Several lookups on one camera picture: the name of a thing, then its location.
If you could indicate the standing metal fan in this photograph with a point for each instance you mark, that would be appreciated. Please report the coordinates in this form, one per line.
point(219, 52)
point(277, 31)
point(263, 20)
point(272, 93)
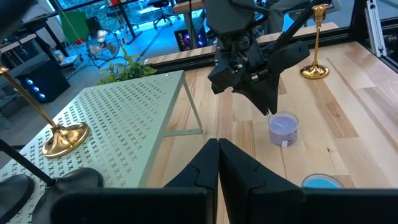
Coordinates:
point(102, 46)

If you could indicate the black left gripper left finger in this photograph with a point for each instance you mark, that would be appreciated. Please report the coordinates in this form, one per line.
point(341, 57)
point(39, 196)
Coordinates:
point(205, 171)

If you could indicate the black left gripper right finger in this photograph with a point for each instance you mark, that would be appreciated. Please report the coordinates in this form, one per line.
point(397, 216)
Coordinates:
point(239, 174)

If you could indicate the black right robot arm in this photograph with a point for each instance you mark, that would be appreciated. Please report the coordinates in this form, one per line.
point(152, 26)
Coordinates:
point(230, 15)

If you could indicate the office chair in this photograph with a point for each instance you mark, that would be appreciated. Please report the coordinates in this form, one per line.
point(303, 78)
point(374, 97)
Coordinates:
point(161, 12)

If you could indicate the green board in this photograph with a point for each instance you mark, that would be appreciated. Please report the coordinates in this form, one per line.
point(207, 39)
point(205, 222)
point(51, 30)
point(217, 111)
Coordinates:
point(74, 26)

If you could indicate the purple candle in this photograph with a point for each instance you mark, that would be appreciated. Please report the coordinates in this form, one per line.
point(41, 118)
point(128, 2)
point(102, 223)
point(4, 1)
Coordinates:
point(283, 130)

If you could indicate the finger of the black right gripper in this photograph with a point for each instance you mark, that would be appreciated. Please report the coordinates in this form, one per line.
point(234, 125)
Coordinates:
point(273, 93)
point(259, 95)

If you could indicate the silver aluminium extrusion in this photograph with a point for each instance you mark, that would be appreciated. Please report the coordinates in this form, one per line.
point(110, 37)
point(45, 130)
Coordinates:
point(374, 28)

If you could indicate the green potted plant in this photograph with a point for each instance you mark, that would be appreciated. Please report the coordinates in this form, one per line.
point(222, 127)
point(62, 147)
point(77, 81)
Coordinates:
point(127, 71)

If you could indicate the gold candlestick holder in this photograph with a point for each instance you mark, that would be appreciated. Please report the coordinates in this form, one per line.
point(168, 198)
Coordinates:
point(314, 71)
point(65, 140)

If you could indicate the black computer tower blue lights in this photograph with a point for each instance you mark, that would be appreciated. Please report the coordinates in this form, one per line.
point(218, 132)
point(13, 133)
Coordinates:
point(46, 81)

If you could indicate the blue candle in glass jar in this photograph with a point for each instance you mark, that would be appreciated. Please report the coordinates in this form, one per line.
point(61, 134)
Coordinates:
point(320, 183)

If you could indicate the black candlestick holder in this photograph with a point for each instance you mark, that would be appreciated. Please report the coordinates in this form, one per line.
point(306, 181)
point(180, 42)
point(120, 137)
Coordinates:
point(81, 180)
point(12, 193)

